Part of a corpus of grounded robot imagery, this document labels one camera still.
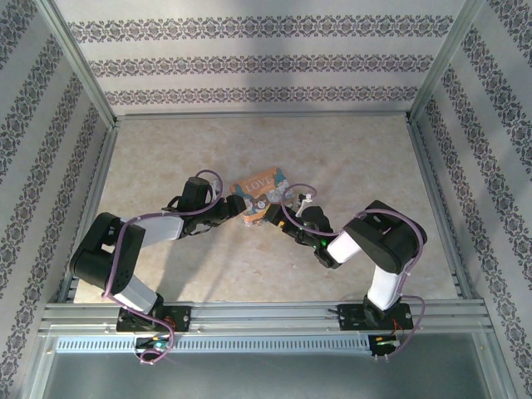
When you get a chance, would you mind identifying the aluminium rear rail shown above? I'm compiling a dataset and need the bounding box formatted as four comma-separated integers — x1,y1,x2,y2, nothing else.
112,110,413,122

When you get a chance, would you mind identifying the small circuit board green light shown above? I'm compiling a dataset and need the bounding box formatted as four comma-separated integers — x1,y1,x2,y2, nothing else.
371,334,402,355
135,337,172,351

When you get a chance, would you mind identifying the orange LOVE printed box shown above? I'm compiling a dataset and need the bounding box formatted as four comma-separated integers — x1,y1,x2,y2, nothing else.
230,165,292,225

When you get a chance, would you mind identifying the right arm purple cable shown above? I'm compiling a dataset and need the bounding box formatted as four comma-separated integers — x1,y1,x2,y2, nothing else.
279,184,428,359

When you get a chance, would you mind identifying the aluminium corner post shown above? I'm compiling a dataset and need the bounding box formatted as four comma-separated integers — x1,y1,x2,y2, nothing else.
36,0,118,128
407,0,488,122

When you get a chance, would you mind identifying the aluminium side rail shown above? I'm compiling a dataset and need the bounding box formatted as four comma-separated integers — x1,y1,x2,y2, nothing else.
61,118,121,307
406,116,477,300

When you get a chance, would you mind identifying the grey metal sheet panel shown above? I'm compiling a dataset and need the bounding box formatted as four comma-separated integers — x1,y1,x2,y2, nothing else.
24,332,506,399

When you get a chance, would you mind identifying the long aluminium base rail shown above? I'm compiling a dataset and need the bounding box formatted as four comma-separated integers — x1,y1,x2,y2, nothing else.
37,301,494,336

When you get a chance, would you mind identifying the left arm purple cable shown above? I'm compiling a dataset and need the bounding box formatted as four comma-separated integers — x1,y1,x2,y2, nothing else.
101,169,228,367

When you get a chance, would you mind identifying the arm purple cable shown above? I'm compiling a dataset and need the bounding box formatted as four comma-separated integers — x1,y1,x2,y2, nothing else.
101,169,228,367
279,184,428,359

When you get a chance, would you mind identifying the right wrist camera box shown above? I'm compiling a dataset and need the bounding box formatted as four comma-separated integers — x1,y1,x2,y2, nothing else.
295,194,313,218

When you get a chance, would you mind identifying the grey slotted cable duct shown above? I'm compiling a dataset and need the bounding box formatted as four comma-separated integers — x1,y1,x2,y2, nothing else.
55,334,372,355

